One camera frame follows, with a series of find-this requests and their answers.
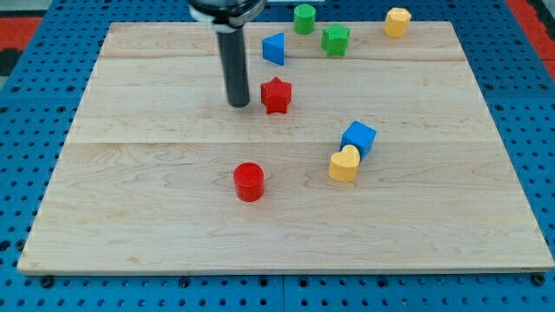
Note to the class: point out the blue cube block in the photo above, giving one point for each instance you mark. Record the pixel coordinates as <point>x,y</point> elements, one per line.
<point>360,136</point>

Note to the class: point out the red cylinder block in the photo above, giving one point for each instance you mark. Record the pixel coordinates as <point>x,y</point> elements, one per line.
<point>248,179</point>

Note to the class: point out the green star block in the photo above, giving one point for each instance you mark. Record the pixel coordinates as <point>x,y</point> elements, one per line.
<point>335,39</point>

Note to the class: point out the red star block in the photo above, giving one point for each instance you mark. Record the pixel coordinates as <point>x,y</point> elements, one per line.
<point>276,95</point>

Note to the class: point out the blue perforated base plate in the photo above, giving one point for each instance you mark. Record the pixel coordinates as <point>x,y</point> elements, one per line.
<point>39,100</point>

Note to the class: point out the green cylinder block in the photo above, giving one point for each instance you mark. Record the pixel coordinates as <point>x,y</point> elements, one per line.
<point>304,18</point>

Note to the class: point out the yellow heart block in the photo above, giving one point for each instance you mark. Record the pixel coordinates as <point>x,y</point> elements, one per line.
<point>344,164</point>

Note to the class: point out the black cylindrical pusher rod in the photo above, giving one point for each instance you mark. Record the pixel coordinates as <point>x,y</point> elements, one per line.
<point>234,66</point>

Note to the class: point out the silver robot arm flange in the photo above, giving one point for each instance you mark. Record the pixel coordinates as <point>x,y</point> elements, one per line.
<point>226,16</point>

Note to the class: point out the light wooden board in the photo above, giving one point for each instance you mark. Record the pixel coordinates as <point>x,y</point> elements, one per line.
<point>144,183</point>

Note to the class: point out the blue triangle block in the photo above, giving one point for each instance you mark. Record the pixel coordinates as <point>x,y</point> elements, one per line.
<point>273,49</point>

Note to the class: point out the yellow hexagon block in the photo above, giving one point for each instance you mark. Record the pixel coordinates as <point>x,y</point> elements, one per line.
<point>397,22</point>

